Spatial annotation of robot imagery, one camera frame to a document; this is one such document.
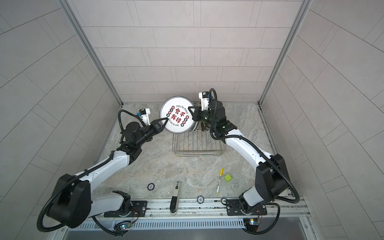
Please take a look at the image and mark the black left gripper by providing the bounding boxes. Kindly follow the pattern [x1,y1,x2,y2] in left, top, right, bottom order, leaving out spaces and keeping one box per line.
[134,118,169,149]

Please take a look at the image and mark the white plate red characters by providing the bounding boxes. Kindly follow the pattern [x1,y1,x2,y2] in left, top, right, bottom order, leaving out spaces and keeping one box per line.
[160,97,195,134]

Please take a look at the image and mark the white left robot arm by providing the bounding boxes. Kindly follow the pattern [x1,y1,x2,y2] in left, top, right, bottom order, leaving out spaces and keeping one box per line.
[37,115,168,233]

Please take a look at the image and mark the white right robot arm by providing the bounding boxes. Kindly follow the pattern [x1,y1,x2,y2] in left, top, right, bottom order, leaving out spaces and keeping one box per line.
[190,88,300,214]

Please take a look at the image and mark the yellow capped white marker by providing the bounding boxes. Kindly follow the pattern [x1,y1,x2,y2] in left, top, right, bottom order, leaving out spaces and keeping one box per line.
[216,168,224,195]

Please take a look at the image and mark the green cube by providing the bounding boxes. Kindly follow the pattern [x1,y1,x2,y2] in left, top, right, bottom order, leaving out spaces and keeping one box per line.
[225,174,232,182]

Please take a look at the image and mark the black white handheld scraper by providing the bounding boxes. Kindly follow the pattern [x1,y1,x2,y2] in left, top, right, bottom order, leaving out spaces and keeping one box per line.
[170,181,181,216]

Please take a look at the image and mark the right round poker chip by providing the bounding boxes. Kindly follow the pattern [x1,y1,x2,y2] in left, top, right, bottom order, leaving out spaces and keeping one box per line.
[197,196,205,204]

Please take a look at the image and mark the left circuit board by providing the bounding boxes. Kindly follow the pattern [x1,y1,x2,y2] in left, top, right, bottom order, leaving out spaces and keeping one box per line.
[114,221,133,236]

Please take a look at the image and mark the circuit board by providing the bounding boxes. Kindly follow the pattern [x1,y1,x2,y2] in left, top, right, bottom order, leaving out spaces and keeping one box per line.
[243,219,261,235]
[114,221,133,236]

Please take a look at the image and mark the right circuit board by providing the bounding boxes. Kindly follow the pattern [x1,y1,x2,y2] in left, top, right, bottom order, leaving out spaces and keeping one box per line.
[243,219,261,235]

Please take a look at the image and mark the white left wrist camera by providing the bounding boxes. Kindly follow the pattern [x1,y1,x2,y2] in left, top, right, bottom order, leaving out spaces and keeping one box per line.
[138,108,151,126]

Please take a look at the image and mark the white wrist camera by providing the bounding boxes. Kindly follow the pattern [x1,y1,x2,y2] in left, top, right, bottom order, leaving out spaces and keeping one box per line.
[138,108,151,126]
[199,92,210,111]

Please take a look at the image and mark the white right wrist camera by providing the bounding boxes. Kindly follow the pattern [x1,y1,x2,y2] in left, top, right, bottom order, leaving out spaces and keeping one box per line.
[199,92,210,111]

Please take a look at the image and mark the metal wire dish rack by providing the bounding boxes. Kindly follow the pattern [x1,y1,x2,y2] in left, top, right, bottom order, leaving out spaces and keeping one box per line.
[173,122,226,157]

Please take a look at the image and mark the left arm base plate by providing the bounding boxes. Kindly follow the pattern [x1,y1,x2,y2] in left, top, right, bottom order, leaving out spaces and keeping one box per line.
[104,201,148,218]

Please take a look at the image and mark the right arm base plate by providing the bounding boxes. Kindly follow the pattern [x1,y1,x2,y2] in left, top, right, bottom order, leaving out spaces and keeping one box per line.
[221,198,268,216]

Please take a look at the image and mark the aluminium front rail frame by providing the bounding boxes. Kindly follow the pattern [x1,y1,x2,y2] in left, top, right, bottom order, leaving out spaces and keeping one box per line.
[58,196,311,222]

